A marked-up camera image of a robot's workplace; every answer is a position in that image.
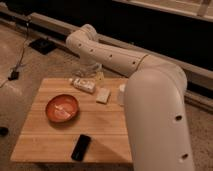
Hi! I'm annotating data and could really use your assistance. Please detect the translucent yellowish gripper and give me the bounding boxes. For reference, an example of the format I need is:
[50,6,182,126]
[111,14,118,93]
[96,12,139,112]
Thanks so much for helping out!
[77,63,102,78]

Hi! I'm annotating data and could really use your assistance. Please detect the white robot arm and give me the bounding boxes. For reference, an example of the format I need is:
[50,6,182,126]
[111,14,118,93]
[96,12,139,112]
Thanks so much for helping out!
[66,24,195,171]

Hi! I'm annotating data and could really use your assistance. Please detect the pale yellow sponge block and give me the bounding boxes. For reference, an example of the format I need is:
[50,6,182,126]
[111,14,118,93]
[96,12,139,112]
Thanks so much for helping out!
[96,88,110,104]

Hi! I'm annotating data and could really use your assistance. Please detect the white paper cup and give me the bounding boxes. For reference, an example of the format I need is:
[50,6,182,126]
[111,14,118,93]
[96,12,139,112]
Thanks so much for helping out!
[117,84,125,106]

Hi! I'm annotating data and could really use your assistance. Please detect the orange bowl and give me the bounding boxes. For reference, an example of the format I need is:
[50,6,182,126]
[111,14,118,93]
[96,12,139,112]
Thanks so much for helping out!
[45,94,79,123]

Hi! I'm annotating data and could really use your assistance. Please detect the wooden table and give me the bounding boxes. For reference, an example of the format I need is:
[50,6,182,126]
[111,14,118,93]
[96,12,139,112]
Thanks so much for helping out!
[11,78,132,163]

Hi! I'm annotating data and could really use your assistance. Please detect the black flat floor plate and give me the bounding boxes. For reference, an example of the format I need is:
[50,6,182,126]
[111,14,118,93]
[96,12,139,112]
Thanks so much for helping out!
[29,38,56,55]

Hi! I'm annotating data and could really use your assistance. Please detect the black phone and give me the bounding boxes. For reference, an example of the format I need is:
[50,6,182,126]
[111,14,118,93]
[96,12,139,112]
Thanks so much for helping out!
[71,134,91,161]

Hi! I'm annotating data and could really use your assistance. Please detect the black plug adapter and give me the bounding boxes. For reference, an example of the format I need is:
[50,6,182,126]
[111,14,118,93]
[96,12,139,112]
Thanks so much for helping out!
[8,71,19,81]

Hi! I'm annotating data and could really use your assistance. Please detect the dark object at left edge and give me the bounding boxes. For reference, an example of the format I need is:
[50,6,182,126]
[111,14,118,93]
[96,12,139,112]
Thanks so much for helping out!
[0,127,9,136]

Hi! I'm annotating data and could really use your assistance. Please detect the black floor cable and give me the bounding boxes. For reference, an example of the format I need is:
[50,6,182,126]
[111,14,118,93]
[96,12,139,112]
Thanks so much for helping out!
[13,19,32,73]

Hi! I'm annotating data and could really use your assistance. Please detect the long white baseboard rail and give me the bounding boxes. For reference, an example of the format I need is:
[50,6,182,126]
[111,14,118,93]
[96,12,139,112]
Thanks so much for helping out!
[0,3,213,108]

